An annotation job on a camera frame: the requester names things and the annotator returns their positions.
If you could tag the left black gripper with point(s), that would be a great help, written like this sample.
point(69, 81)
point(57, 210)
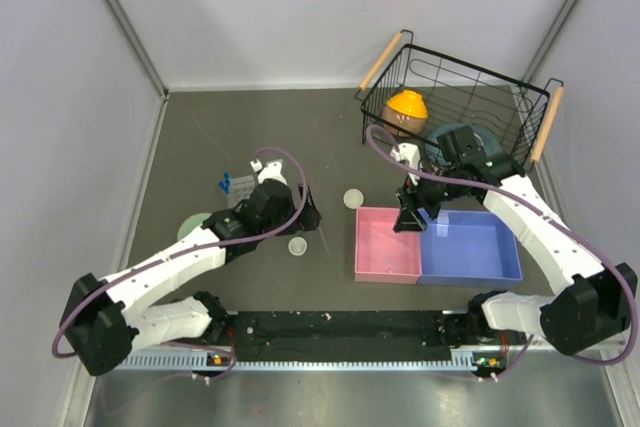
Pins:
point(308, 224)

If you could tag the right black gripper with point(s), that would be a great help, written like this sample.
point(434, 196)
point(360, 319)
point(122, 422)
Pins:
point(411, 197)

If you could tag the clear plastic pipette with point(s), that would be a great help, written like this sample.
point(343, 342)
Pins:
point(400, 263)
point(376, 226)
point(387, 273)
point(325, 242)

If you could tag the white crucible cup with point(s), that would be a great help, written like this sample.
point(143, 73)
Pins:
point(297, 246)

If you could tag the white crucible lid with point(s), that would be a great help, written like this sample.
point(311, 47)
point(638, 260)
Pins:
point(353, 198)

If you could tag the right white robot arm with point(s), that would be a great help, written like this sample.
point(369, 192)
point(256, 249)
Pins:
point(592, 299)

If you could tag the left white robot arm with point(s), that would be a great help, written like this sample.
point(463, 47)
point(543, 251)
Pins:
point(155, 282)

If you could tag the pink plastic bin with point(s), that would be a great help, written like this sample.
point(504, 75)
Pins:
point(367, 252)

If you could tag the blue plastic bin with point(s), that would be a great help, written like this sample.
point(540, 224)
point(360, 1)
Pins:
point(469, 249)

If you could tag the clear test tube rack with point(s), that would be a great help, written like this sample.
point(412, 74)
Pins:
point(240, 189)

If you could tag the orange and brown bowl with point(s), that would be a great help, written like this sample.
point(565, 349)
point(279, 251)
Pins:
point(405, 113)

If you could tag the dark blue plate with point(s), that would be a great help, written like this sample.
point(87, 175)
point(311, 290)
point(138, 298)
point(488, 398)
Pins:
point(484, 137)

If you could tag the light green plate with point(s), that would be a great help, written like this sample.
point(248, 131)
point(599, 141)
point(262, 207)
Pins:
point(191, 223)

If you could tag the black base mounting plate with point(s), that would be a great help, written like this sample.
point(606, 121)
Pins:
point(346, 336)

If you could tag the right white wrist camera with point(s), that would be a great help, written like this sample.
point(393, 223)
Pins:
point(407, 154)

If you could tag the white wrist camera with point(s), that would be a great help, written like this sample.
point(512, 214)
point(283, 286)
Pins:
point(407, 154)
point(268, 171)

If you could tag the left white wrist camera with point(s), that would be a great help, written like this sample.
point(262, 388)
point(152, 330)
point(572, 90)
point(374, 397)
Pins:
point(268, 171)

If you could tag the black wire dish basket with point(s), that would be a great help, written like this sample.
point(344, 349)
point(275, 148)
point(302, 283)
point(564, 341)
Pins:
point(518, 113)

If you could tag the aluminium frame rail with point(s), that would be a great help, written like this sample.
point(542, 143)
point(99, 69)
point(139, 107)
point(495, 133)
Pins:
point(500, 340)

